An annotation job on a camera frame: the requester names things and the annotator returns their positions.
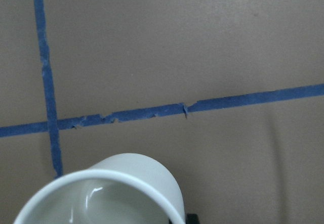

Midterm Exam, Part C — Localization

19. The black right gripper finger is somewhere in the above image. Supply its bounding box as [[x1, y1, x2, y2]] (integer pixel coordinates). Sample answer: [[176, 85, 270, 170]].
[[186, 213, 199, 224]]

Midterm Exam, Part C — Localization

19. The white ceramic mug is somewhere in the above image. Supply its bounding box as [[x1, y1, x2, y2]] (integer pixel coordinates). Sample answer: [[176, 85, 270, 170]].
[[15, 153, 186, 223]]

